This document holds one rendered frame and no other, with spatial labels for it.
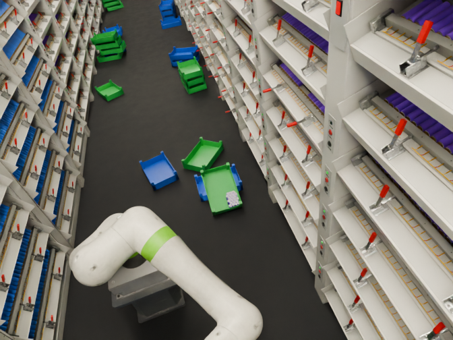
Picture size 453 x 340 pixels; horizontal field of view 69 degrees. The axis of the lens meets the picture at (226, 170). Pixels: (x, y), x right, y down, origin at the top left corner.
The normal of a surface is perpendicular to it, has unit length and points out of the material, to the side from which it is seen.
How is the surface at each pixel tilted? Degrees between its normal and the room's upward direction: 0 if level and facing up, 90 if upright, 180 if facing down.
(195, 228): 0
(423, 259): 22
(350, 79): 90
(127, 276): 2
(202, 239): 0
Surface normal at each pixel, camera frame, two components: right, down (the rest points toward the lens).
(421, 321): -0.50, -0.57
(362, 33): 0.25, 0.63
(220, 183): -0.04, -0.39
